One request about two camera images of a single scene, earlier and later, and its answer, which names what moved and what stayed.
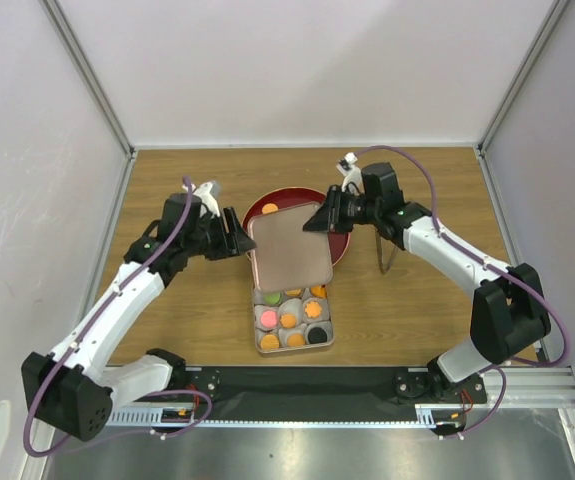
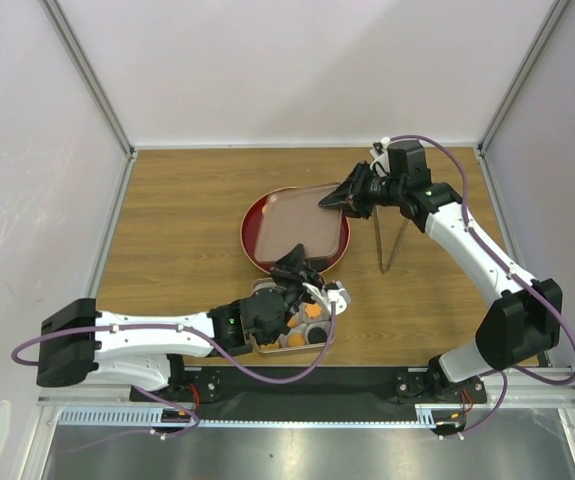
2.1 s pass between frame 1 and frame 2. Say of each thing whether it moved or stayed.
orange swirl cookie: stayed
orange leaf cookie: stayed
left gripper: moved
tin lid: moved
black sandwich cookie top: stayed
